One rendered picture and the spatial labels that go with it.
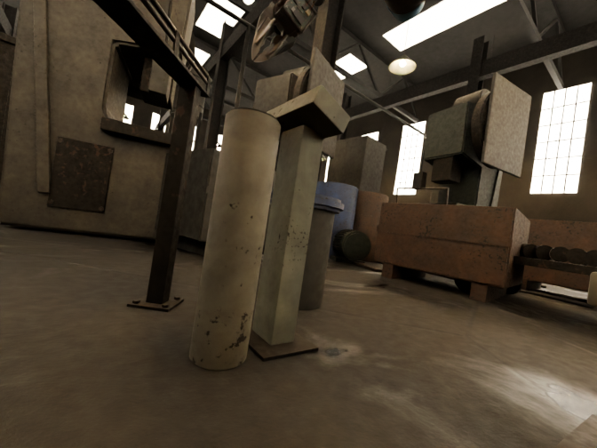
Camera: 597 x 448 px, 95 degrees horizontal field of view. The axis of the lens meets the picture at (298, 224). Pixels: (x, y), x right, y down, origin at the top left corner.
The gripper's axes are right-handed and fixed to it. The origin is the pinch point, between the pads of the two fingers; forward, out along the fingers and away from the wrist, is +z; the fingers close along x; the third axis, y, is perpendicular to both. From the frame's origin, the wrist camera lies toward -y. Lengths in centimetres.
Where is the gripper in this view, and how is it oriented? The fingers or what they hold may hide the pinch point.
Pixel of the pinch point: (256, 56)
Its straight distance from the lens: 73.4
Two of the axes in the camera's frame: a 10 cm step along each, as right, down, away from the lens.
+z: -6.2, 7.8, -0.2
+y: 4.2, 3.1, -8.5
